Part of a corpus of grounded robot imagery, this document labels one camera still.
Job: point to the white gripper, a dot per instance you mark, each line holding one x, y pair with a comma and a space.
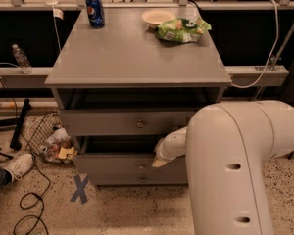
164, 146

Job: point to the grey drawer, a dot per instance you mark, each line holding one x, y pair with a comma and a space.
99, 123
123, 154
135, 179

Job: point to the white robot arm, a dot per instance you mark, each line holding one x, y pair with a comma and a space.
224, 145

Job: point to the grey bottom drawer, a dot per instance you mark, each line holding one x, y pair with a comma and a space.
135, 179

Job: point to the grey drawer cabinet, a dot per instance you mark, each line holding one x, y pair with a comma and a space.
123, 66

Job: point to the grey top drawer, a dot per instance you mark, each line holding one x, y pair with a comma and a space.
99, 123

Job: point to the blue tape X mark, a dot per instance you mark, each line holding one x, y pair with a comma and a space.
79, 193

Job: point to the white sneaker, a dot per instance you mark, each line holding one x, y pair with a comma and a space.
20, 166

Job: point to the green chip bag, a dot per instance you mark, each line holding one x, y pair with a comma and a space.
182, 30

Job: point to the black stand leg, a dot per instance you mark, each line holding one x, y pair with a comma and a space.
17, 123

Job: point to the white paper bowl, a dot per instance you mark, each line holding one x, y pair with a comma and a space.
156, 17

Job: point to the blue Pepsi can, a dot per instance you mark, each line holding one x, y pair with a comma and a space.
95, 13

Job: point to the clear plastic water bottle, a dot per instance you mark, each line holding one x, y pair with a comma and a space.
22, 59

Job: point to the wire basket with trash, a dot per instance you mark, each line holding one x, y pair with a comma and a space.
48, 139

